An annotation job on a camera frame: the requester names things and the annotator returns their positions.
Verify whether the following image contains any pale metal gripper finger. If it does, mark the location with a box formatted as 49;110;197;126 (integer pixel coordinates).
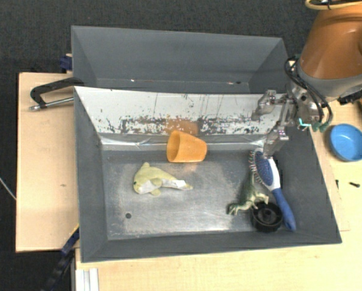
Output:
250;89;286;121
262;125;290;158

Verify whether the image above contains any blue and white hairbrush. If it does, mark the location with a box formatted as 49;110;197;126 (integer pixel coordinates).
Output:
249;149;297;232

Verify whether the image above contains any blue bowl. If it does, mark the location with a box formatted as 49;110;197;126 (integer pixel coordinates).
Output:
329;123;362;162

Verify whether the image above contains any green toy dinosaur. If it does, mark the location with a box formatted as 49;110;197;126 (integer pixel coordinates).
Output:
227;170;270;216

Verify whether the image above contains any black round cap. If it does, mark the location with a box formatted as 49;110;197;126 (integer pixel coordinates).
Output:
250;201;284;233

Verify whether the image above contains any orange plastic cup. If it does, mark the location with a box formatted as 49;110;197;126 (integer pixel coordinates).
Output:
166;130;208;164

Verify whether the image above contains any grey metal bin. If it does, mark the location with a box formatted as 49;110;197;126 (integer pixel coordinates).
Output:
70;25;343;263

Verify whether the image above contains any green plush dolphin toy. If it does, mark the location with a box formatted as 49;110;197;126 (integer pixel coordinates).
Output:
133;161;194;197

